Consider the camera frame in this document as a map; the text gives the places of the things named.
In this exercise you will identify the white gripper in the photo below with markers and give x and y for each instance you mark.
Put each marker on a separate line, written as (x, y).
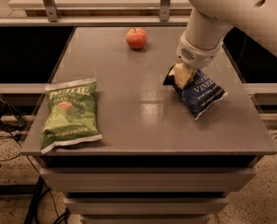
(196, 55)

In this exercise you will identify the blue chip bag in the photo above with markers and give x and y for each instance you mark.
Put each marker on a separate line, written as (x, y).
(199, 94)

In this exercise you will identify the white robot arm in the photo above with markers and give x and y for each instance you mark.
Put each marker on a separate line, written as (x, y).
(211, 20)

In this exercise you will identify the green jalapeno chip bag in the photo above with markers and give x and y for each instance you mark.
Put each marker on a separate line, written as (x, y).
(72, 114)

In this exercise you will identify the red apple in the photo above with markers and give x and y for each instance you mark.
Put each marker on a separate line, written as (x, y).
(136, 38)

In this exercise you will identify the grey middle drawer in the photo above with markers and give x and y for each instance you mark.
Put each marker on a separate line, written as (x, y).
(194, 206)

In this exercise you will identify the grey drawer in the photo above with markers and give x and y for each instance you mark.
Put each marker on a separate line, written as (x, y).
(144, 219)
(147, 179)
(194, 206)

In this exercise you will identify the grey top drawer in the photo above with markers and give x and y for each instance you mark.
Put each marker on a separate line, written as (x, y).
(147, 179)

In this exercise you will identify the grey bottom drawer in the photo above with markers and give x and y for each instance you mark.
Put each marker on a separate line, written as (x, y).
(144, 219)

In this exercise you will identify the middle metal bracket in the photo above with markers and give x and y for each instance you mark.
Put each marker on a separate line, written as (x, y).
(164, 10)

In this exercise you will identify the metal bracket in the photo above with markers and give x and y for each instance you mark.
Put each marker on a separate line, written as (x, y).
(164, 10)
(51, 10)

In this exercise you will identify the left metal bracket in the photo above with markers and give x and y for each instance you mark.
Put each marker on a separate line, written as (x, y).
(51, 10)

